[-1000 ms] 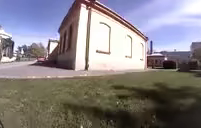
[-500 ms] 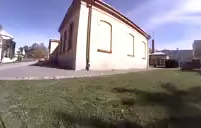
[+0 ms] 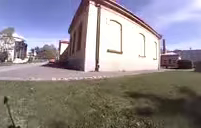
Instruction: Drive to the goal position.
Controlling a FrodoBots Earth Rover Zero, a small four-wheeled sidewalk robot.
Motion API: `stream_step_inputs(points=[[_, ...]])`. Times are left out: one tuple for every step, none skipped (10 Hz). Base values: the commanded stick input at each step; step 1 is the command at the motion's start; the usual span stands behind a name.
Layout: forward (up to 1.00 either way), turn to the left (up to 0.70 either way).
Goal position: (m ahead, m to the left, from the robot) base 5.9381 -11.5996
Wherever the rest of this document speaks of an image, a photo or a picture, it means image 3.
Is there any grey building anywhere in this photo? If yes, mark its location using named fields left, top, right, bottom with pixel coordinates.
left=174, top=48, right=201, bottom=64

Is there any pale kerb stone line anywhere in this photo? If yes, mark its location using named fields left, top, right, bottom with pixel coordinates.
left=0, top=73, right=162, bottom=82

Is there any green grass field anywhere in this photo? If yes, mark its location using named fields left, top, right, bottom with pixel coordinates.
left=0, top=69, right=201, bottom=128

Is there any dark chimney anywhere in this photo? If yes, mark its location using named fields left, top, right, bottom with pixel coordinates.
left=162, top=38, right=167, bottom=54

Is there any cream building with arched windows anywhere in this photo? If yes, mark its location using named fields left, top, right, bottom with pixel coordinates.
left=65, top=0, right=163, bottom=73

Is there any dark bush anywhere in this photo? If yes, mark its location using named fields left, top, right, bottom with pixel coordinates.
left=177, top=59, right=193, bottom=70

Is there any red-roofed building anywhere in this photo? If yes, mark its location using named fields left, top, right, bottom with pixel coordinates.
left=57, top=39, right=70, bottom=63

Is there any white building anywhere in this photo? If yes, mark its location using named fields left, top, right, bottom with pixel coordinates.
left=6, top=32, right=29, bottom=64

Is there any group of trees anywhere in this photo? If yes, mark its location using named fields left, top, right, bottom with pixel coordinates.
left=29, top=44, right=59, bottom=61

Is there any grey asphalt road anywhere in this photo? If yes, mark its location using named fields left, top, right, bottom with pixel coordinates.
left=0, top=61, right=162, bottom=82

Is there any dark plant stalk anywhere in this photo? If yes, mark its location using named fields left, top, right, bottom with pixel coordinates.
left=2, top=95, right=17, bottom=128

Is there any tree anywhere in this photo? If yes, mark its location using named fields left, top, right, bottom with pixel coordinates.
left=0, top=27, right=16, bottom=64

